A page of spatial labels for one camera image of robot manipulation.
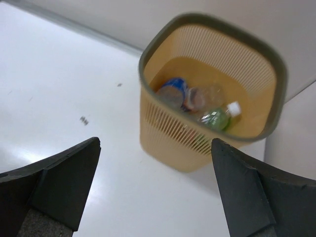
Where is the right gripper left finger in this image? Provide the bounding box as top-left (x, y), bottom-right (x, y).
top-left (0, 137), bottom-right (101, 237)

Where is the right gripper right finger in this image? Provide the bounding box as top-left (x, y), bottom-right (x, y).
top-left (211, 138), bottom-right (316, 237)

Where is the green plastic bottle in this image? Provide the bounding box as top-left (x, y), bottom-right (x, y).
top-left (198, 107), bottom-right (232, 131)

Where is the clear bottle white cap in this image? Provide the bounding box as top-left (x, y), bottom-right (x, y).
top-left (227, 101), bottom-right (241, 118)

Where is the blue label plastic bottle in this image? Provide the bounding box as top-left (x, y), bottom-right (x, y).
top-left (156, 77), bottom-right (188, 109)

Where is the yellow mesh waste bin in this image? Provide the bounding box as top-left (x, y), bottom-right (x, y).
top-left (139, 13), bottom-right (288, 172)

